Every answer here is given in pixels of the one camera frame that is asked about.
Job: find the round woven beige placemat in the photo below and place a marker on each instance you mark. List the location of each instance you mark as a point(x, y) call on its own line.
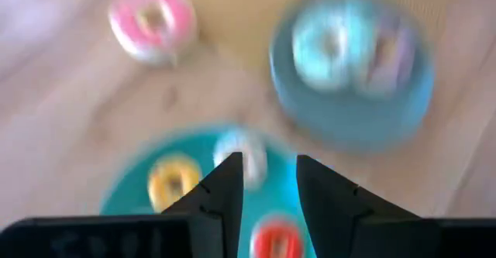
point(232, 14)

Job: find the light blue chocolate-striped donut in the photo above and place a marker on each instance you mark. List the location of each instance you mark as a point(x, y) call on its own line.
point(310, 64)

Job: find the small red frosted donut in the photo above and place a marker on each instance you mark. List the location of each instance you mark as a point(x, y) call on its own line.
point(267, 242)

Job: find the large pink frosted donut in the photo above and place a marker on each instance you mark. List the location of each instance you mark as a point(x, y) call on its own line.
point(128, 21)

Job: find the purple frosted donut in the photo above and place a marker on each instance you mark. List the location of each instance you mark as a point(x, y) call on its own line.
point(403, 56)

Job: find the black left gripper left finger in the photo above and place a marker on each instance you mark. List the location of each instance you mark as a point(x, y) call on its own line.
point(221, 211)

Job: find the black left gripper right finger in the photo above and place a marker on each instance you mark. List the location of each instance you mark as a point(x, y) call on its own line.
point(341, 219)

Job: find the blue bowl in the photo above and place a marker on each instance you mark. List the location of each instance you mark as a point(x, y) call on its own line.
point(348, 122)

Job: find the small white frosted donut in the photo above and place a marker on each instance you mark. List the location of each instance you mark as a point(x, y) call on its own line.
point(255, 161)

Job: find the small yellow frosted donut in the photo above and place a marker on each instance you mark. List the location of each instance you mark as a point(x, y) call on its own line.
point(159, 184)

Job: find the turquoise plastic plate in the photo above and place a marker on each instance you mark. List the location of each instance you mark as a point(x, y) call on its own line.
point(131, 188)

